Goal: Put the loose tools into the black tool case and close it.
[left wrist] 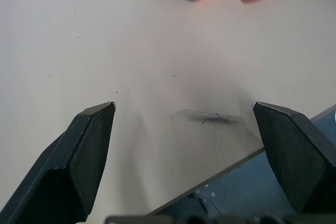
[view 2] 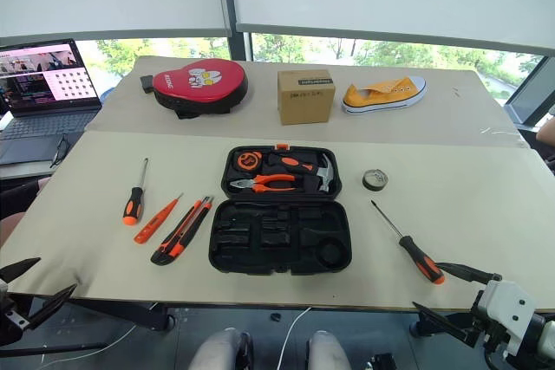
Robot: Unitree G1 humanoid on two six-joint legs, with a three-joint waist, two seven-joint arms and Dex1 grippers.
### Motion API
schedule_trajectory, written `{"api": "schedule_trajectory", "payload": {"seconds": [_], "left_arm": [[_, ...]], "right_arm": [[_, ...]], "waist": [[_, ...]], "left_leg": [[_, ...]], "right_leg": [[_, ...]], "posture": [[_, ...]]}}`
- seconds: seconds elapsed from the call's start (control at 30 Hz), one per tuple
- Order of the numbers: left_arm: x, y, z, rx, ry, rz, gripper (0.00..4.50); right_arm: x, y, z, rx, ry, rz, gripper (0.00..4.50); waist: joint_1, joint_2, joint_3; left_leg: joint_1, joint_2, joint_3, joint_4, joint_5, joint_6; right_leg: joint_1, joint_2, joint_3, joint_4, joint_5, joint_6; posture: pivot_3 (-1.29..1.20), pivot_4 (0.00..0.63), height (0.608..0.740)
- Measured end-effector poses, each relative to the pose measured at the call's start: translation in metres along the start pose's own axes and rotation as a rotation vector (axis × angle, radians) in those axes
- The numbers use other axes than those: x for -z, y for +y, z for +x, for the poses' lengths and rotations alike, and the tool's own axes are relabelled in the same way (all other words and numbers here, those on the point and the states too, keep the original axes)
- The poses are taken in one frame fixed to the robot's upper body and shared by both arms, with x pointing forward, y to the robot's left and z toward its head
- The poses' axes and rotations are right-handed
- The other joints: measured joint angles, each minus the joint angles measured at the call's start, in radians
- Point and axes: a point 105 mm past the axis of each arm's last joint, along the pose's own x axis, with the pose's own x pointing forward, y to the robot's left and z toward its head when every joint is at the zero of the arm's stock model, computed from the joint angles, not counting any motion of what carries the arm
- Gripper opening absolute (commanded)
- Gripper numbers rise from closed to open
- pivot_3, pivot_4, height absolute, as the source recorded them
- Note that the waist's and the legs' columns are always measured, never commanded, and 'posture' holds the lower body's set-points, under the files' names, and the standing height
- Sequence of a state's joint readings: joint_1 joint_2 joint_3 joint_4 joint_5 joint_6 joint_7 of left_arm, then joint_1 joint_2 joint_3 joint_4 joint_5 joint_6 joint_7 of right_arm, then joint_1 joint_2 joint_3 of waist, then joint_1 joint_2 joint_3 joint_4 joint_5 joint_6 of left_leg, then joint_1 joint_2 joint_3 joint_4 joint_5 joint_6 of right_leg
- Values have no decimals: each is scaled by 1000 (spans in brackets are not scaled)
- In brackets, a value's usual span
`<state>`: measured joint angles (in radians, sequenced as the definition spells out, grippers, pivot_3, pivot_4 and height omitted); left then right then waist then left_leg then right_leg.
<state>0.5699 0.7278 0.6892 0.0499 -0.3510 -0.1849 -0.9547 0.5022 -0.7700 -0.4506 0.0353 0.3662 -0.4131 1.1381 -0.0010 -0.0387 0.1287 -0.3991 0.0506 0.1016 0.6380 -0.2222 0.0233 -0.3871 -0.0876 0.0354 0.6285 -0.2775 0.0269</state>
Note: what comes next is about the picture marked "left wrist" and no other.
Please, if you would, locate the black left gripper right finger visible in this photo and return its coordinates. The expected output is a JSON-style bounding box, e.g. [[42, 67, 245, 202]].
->
[[251, 101, 336, 217]]

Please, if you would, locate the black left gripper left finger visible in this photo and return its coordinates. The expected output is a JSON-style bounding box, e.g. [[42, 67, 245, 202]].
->
[[0, 101, 117, 224]]

